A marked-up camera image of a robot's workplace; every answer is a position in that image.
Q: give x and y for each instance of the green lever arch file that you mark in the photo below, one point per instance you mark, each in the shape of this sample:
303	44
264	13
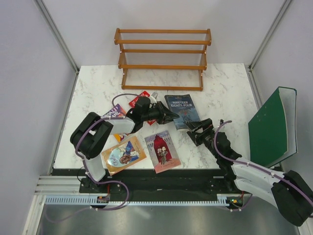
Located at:
272	130

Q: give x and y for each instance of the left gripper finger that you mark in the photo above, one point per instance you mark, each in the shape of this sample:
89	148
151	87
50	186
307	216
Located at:
166	112
168	119

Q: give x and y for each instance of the white slotted cable duct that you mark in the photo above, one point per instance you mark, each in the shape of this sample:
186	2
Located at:
94	200

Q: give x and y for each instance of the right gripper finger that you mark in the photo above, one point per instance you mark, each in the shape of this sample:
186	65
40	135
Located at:
195	137
194	126

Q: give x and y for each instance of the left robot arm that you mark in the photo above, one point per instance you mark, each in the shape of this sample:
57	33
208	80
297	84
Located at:
90	137

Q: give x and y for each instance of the right aluminium frame post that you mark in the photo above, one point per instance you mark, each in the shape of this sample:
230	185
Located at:
269	34

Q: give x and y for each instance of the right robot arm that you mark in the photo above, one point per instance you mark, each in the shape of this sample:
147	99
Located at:
288	192

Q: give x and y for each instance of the Roald Dahl yellow purple book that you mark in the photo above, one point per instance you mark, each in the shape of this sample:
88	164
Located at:
117	111

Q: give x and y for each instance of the orange Charlie book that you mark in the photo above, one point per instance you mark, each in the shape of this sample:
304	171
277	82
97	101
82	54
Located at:
123	155

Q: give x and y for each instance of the aluminium front rail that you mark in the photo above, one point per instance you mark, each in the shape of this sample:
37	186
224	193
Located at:
58	184

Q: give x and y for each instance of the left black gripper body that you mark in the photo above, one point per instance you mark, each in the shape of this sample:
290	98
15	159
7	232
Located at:
156	113

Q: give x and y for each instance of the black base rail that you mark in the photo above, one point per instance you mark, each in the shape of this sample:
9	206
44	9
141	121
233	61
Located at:
176	195

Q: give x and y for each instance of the red Treehouse book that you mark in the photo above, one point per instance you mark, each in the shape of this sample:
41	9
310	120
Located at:
152	97

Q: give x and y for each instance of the Nineteen Eighty-Four blue book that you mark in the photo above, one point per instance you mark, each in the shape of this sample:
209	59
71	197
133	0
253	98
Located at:
183	106

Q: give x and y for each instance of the wooden book rack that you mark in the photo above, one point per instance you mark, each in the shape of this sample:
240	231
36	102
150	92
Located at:
163	49

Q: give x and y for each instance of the grey red curtain book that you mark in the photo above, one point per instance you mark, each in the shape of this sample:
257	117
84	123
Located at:
162	151

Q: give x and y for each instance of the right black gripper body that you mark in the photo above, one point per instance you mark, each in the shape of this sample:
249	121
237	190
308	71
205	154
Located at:
208	130

